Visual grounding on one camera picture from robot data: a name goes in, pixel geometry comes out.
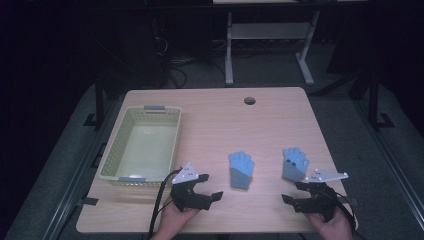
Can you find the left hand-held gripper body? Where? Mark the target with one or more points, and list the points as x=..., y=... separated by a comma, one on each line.
x=188, y=195

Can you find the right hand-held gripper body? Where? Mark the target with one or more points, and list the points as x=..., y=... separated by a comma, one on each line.
x=318, y=196

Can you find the pale yellow perforated plastic basket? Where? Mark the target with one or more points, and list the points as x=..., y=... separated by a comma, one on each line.
x=146, y=146

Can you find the person's left hand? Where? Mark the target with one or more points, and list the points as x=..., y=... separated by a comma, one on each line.
x=173, y=223

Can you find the person's right hand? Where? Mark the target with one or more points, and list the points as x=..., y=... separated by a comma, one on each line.
x=331, y=228

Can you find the black metal stand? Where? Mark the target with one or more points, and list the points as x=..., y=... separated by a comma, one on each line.
x=374, y=100
x=99, y=100

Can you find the white metal desk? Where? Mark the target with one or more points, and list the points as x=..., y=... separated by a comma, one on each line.
x=266, y=30

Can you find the grey metal rail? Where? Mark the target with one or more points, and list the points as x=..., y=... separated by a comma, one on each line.
x=390, y=156
x=80, y=170

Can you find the black table edge bracket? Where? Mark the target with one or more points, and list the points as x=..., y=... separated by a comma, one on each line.
x=88, y=201

